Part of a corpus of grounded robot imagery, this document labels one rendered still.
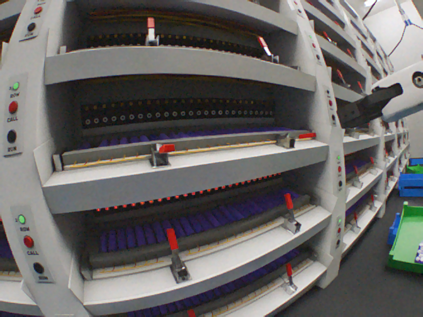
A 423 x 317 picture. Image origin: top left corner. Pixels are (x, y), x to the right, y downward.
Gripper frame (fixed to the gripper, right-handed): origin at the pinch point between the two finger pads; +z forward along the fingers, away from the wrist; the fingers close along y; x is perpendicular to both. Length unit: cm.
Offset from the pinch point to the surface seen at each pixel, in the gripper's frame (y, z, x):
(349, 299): 16, 13, -51
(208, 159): -18.7, 16.2, -1.1
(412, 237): 54, -1, -47
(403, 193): 133, 15, -49
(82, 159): -38.5, 19.1, 2.2
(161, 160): -25.8, 17.6, 0.1
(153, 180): -27.7, 15.6, -3.0
